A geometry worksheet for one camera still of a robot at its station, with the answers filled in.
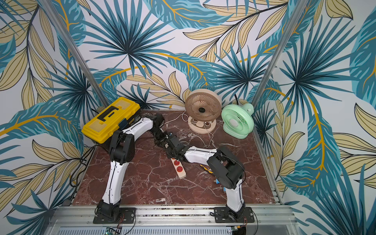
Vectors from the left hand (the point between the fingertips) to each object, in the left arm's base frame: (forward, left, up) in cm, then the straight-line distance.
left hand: (170, 145), depth 96 cm
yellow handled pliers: (-15, -24, -2) cm, 28 cm away
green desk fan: (+6, -41, +18) cm, 45 cm away
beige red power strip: (-15, -7, -1) cm, 17 cm away
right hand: (-3, 0, +1) cm, 3 cm away
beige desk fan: (+15, -20, +21) cm, 33 cm away
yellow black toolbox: (+15, +33, +14) cm, 39 cm away
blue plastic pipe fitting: (-23, -29, -1) cm, 37 cm away
